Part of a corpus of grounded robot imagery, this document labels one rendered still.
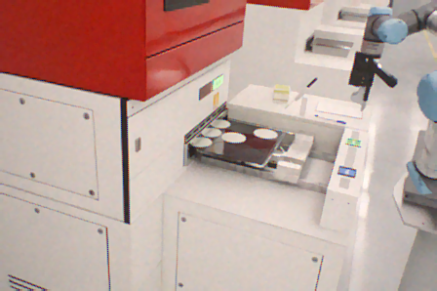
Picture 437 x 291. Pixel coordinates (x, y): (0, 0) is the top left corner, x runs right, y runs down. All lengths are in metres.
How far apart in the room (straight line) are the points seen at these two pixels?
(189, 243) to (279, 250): 0.33
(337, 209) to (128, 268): 0.69
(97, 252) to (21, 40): 0.69
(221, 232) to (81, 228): 0.46
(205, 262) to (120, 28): 0.87
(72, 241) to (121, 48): 0.71
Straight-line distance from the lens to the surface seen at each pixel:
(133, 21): 1.06
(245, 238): 1.40
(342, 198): 1.31
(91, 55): 1.15
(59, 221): 1.49
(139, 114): 1.18
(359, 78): 1.55
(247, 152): 1.58
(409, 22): 1.44
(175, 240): 1.54
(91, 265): 1.52
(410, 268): 1.86
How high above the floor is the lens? 1.60
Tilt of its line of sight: 25 degrees down
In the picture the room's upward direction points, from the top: 5 degrees clockwise
